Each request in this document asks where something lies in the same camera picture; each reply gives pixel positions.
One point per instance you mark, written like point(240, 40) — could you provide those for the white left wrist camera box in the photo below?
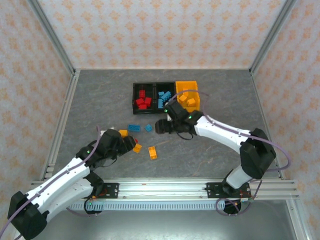
point(113, 128)

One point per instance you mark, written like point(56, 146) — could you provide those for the aluminum base beam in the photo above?
point(162, 190)

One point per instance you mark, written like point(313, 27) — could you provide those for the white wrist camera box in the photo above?
point(113, 128)
point(170, 118)

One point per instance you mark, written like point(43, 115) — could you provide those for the long blue lego brick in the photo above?
point(160, 94)
point(167, 95)
point(160, 103)
point(134, 128)

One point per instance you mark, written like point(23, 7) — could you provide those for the long orange lego brick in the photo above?
point(153, 152)

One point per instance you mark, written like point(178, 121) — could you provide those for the grey metal sheet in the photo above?
point(160, 225)

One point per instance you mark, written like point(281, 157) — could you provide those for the aluminum frame post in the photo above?
point(53, 40)
point(272, 37)

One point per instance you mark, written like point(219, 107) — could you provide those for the black plastic bin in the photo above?
point(137, 111)
point(162, 111)

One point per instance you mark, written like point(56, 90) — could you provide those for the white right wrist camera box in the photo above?
point(170, 118)

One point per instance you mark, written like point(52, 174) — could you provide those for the aluminum frame leg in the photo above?
point(298, 220)

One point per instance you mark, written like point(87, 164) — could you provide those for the aluminum side rail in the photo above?
point(257, 92)
point(62, 125)

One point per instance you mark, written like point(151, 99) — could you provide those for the orange plastic bin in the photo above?
point(186, 86)

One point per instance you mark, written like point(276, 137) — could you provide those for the small green circuit board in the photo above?
point(246, 199)

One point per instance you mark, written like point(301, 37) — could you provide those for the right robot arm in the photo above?
point(220, 132)

